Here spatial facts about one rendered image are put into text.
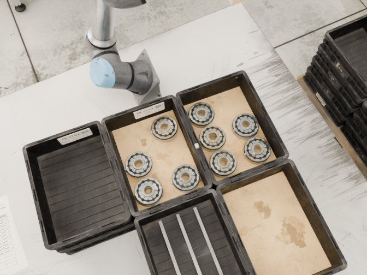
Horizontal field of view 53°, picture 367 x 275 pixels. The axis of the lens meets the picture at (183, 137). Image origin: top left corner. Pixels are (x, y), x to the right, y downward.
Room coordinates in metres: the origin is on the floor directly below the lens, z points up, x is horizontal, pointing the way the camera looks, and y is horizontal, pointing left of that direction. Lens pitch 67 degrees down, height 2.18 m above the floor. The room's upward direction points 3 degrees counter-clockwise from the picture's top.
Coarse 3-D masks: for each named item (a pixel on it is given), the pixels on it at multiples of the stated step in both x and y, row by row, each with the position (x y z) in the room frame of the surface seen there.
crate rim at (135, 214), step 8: (168, 96) 0.69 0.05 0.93; (144, 104) 0.66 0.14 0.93; (152, 104) 0.66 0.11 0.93; (176, 104) 0.66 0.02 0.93; (120, 112) 0.63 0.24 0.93; (128, 112) 0.63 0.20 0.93; (104, 120) 0.60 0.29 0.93; (184, 120) 0.59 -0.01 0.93; (104, 128) 0.57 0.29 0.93; (112, 144) 0.50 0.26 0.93; (192, 144) 0.49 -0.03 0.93; (112, 152) 0.47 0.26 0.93; (200, 160) 0.43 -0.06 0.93; (120, 176) 0.38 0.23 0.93; (208, 176) 0.37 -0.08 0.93; (208, 184) 0.34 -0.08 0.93; (128, 200) 0.29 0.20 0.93; (168, 200) 0.29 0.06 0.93; (176, 200) 0.29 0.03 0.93; (152, 208) 0.26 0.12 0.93; (136, 216) 0.24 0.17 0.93
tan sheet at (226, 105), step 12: (216, 96) 0.74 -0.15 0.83; (228, 96) 0.74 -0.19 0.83; (240, 96) 0.73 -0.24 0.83; (216, 108) 0.68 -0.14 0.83; (228, 108) 0.68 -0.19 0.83; (240, 108) 0.68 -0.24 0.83; (216, 120) 0.63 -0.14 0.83; (228, 120) 0.63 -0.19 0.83; (228, 132) 0.57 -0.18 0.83; (228, 144) 0.52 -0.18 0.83; (240, 144) 0.52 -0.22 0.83; (240, 156) 0.47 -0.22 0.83; (240, 168) 0.42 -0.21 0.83; (216, 180) 0.38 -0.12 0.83
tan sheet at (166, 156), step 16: (128, 128) 0.61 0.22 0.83; (144, 128) 0.61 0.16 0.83; (128, 144) 0.54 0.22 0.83; (144, 144) 0.54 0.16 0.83; (160, 144) 0.54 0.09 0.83; (176, 144) 0.53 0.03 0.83; (160, 160) 0.47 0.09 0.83; (176, 160) 0.46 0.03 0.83; (192, 160) 0.46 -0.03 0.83; (128, 176) 0.41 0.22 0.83; (160, 176) 0.40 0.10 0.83; (176, 192) 0.34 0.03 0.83; (144, 208) 0.28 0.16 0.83
